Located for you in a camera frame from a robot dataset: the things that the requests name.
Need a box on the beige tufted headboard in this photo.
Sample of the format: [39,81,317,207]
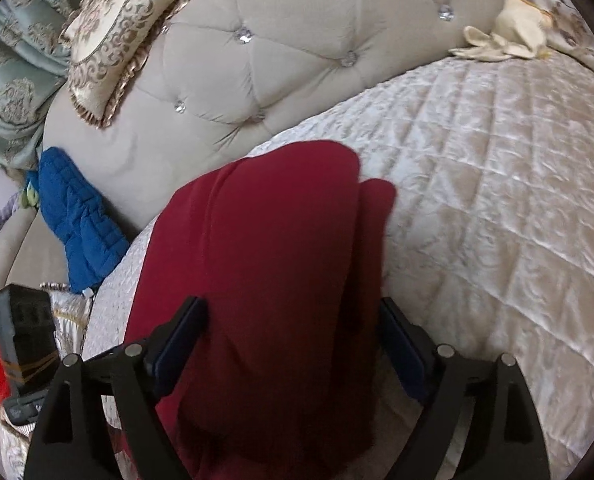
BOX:
[39,0,506,233]

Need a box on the dark red sweater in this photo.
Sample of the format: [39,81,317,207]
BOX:
[126,141,396,479]

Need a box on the white quilted bedspread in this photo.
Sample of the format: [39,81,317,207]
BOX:
[83,53,594,479]

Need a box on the gold ornate ruffled pillow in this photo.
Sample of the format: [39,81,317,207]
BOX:
[60,0,191,128]

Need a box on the teal damask curtain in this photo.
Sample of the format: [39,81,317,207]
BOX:
[0,0,81,174]

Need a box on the cream small cloth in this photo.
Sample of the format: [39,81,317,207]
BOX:
[449,0,553,62]

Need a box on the floral cream bed sheet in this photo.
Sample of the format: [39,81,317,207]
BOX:
[529,0,594,71]

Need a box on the white gold-trimmed pillow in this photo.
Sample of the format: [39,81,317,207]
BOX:
[0,284,93,479]

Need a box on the blue quilted jacket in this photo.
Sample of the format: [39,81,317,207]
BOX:
[28,146,130,292]

